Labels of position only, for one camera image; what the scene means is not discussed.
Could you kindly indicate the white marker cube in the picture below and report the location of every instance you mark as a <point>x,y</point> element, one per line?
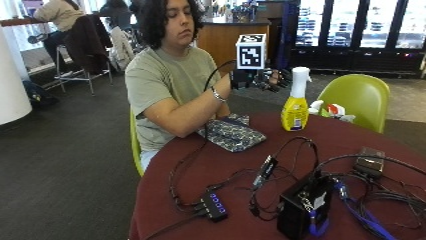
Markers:
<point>250,53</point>

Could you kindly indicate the yellow spray bottle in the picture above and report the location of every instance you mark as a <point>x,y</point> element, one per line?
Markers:
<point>294,111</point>

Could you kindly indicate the wooden counter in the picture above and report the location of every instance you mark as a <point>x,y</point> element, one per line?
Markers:
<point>226,40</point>

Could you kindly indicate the red and white spray bottle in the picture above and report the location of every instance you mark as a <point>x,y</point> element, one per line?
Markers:
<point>339,111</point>

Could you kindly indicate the patterned fabric pouch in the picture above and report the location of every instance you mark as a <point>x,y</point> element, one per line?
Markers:
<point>231,132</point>

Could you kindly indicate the green plastic chair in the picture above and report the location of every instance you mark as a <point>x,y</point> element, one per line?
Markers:
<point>134,146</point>
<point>356,100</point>

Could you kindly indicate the the person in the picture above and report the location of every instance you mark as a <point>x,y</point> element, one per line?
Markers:
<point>167,76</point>

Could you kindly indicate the glass door display fridges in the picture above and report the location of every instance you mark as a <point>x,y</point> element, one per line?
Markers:
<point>359,33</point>

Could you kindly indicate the black adapter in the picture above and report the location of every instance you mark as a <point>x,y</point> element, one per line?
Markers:
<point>265,170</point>

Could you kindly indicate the small black flat device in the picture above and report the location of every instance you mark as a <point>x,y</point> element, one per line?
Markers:
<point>368,161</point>

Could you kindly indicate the white jacket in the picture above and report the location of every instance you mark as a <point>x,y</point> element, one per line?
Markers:
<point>121,46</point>

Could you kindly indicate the black box device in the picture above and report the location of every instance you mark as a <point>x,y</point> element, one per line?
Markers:
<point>303,206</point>

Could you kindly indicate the black hub with blue lights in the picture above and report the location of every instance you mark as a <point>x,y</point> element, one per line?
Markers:
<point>213,205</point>

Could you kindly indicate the metal stool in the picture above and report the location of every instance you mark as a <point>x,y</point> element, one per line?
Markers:
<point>84,78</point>

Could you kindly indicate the dark jacket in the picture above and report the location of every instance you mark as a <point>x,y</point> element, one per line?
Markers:
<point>86,43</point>

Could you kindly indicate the black bag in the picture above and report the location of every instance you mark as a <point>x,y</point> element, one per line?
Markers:
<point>38,94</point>

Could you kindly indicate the white column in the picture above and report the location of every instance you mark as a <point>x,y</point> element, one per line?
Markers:
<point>10,83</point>

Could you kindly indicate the wooden bar table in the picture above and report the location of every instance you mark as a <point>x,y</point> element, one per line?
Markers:
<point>17,22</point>

